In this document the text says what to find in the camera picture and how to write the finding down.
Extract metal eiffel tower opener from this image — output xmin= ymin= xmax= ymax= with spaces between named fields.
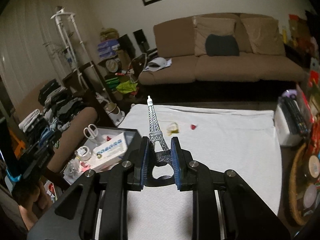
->
xmin=145 ymin=96 xmax=175 ymax=187

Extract white tape roll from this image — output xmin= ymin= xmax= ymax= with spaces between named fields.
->
xmin=75 ymin=145 xmax=92 ymax=161

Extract white handled scissors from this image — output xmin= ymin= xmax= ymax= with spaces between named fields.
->
xmin=83 ymin=124 xmax=99 ymax=145

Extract person left hand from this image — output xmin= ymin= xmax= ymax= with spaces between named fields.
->
xmin=18 ymin=181 xmax=53 ymax=231

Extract white blue printed carton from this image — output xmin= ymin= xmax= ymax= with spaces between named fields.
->
xmin=85 ymin=133 xmax=127 ymax=172

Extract black storage box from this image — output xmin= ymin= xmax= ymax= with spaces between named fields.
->
xmin=49 ymin=126 xmax=143 ymax=196

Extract brown armchair arm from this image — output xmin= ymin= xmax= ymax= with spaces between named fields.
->
xmin=47 ymin=107 xmax=98 ymax=173

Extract clear plastic candy bag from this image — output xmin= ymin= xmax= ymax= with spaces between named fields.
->
xmin=167 ymin=122 xmax=180 ymax=136

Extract pile of folded clothes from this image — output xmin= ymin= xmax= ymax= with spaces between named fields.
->
xmin=15 ymin=79 xmax=86 ymax=140

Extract neon yellow green bag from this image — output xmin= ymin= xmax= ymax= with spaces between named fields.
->
xmin=116 ymin=80 xmax=138 ymax=94

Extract white cap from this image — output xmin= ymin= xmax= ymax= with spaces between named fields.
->
xmin=143 ymin=57 xmax=172 ymax=72

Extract wicker basket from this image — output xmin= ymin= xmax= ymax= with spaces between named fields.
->
xmin=289 ymin=144 xmax=319 ymax=226

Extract black cushion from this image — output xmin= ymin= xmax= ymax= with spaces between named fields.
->
xmin=205 ymin=34 xmax=240 ymax=56

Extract brown sofa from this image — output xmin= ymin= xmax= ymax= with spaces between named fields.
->
xmin=139 ymin=13 xmax=304 ymax=85

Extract beige sofa pillow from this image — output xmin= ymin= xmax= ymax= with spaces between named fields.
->
xmin=193 ymin=16 xmax=236 ymax=56

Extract white coat rack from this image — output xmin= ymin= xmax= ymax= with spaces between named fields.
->
xmin=50 ymin=5 xmax=112 ymax=102

